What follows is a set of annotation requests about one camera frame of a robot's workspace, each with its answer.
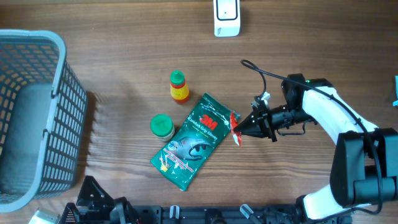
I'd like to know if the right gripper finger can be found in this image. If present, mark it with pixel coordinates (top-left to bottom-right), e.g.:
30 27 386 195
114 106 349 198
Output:
233 123 269 138
240 108 263 127

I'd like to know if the red snack bar wrapper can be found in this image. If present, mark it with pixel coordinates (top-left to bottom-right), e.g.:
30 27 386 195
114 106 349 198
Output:
229 112 243 147

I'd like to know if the green 3M glove packet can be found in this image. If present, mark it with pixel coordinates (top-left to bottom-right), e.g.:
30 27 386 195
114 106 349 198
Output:
150 93 240 191

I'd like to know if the red yellow sauce bottle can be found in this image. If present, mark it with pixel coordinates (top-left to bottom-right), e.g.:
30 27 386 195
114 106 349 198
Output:
170 70 190 104

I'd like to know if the green lid jar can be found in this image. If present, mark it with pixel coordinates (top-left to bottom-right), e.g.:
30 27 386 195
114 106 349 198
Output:
150 114 175 142

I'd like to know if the light green tissue packet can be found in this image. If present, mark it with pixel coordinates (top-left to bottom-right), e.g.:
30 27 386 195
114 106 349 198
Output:
392 75 398 107

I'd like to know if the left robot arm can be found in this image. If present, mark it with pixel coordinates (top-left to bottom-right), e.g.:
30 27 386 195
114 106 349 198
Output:
58 175 142 224

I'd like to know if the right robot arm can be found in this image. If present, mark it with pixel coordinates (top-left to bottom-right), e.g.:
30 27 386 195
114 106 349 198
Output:
232 73 397 223

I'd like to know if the white barcode scanner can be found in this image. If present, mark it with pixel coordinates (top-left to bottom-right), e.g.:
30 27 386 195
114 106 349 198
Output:
213 0 241 37

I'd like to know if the grey plastic mesh basket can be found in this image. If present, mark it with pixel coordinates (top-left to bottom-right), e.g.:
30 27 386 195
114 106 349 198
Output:
1 29 88 213

